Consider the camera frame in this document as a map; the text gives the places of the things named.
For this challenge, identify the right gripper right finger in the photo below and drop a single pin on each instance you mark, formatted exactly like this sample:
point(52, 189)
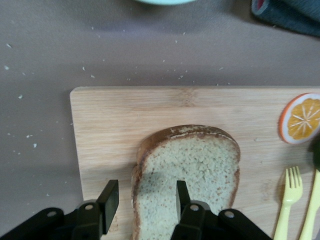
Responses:
point(192, 220)

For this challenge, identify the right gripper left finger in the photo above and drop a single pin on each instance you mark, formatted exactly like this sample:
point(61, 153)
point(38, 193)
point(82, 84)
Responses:
point(107, 200)

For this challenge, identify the brown bread slice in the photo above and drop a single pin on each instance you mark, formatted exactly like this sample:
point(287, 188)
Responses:
point(195, 160)

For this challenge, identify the wooden cutting board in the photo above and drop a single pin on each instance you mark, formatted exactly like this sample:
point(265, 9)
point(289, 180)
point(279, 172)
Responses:
point(112, 120)

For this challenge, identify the yellow plastic fork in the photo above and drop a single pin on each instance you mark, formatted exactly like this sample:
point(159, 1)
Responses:
point(290, 197)

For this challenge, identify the yellow plastic knife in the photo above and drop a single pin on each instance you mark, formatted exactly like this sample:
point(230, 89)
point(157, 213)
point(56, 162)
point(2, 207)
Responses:
point(313, 207)

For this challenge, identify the green avocado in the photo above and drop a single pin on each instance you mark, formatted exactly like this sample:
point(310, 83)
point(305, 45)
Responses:
point(315, 148)

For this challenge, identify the orange slice toy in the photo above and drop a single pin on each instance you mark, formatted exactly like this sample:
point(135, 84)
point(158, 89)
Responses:
point(302, 120)

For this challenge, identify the mint green bowl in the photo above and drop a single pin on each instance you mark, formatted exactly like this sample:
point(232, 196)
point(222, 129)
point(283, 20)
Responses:
point(165, 2)

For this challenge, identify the folded grey cloth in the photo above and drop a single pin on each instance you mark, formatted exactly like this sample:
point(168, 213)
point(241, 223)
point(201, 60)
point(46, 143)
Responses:
point(287, 15)

